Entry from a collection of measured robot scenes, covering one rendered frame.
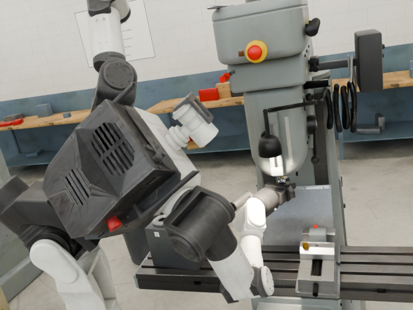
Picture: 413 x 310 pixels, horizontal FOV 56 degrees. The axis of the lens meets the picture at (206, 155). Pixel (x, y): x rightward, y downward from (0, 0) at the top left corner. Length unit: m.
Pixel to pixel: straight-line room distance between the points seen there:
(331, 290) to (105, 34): 1.08
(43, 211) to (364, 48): 1.18
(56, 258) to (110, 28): 0.63
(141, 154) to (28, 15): 6.44
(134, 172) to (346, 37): 4.91
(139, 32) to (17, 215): 5.21
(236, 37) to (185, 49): 4.76
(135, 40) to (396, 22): 3.60
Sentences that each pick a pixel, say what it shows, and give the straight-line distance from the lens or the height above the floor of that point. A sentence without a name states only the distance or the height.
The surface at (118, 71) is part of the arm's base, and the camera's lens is 1.02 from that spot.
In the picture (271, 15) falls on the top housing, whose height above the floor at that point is 1.85.
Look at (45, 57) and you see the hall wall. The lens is 7.09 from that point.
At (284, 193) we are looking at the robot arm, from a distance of 1.39.
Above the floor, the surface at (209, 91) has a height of 1.01.
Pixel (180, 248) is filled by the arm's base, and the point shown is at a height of 1.38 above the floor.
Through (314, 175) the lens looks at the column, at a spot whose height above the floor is 1.12.
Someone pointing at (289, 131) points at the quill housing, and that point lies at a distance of 1.29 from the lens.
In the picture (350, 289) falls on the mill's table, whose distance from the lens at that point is 1.56.
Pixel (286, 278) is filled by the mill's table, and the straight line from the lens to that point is 1.55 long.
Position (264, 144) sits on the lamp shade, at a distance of 1.18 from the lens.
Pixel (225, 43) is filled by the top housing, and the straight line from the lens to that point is 1.14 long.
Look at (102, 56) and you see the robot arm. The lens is 1.09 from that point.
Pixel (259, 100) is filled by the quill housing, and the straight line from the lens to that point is 1.28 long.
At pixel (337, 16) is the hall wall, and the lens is 5.53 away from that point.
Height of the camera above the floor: 1.85
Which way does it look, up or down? 18 degrees down
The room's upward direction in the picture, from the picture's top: 10 degrees counter-clockwise
